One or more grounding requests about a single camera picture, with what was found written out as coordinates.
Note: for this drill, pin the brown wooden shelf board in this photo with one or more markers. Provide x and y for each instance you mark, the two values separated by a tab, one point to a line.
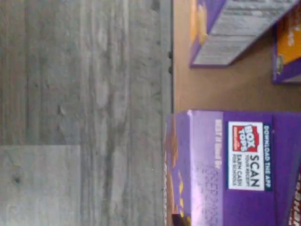
223	91

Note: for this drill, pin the purple box orange label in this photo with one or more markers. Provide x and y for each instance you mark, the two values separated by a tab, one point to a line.
289	51

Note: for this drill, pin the purple box orange patch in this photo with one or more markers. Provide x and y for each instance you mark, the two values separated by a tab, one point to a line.
225	35

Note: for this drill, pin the purple Annie's box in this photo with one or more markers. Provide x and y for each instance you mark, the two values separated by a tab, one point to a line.
295	202

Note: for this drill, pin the purple box brown patch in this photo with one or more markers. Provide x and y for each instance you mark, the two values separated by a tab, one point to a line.
235	164

